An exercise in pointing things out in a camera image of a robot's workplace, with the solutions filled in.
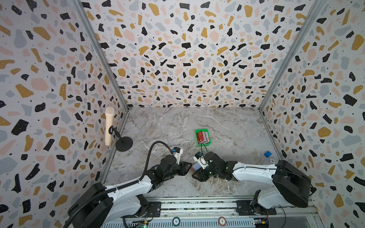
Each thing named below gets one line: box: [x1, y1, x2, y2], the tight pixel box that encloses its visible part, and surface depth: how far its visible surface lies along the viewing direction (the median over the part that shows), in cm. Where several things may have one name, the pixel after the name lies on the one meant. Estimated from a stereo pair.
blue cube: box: [263, 150, 273, 159], surface depth 97 cm
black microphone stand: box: [108, 125, 134, 152], surface depth 99 cm
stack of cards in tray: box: [201, 131, 210, 144], surface depth 102 cm
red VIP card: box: [196, 130, 205, 143], surface depth 103 cm
